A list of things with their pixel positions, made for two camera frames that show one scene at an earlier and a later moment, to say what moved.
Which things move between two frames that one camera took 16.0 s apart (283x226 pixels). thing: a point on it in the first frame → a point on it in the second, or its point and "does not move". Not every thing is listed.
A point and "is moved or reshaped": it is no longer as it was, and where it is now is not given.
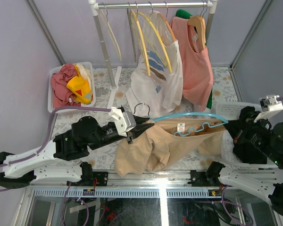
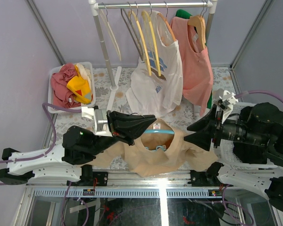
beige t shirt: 154,146 is moved or reshaped
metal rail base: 155,184 does not move
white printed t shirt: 156,86 does not move
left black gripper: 139,129 does not move
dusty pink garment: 62,95 does not move
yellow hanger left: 136,15 does not move
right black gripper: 233,127 → 204,127
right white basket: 229,111 does not move
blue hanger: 222,120 → 167,131
